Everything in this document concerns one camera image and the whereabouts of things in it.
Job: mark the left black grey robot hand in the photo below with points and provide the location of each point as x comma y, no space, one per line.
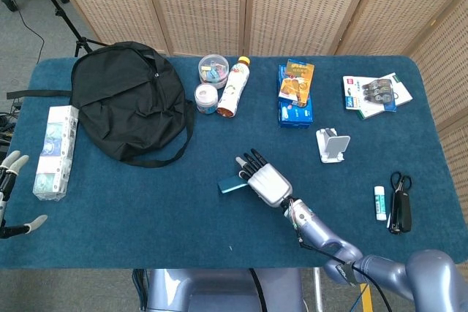
7,177

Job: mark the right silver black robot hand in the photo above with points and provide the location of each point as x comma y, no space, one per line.
268,184

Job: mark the light blue smartphone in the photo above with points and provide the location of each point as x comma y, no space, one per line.
230,185

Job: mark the right lilac robot arm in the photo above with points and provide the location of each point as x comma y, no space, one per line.
321,233

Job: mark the white folding phone stand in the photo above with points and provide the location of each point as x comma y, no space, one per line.
336,144

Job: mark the clear wrapped tissue packs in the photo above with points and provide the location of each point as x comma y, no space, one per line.
55,151

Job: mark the blue cookie box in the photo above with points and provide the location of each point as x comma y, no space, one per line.
296,116

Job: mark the white drink bottle orange cap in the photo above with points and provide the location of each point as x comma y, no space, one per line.
234,89

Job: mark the yellow orange snack box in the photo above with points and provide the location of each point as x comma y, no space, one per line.
296,85

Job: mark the small jar white lid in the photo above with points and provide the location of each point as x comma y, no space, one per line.
205,98

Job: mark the white glue stick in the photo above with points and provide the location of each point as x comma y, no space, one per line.
380,202

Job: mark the lilac robot torso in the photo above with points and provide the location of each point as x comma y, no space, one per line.
219,290

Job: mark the blue plush table cloth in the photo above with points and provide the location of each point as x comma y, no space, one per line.
146,217

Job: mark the clear tub of binder clips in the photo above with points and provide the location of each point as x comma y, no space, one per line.
214,69

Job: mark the black stapler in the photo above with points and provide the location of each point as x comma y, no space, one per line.
404,213

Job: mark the white booklet with items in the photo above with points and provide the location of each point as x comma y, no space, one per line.
373,89

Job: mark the black fabric backpack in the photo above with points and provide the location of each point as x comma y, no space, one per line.
128,100

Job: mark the black tripod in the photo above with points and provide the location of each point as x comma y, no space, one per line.
58,8

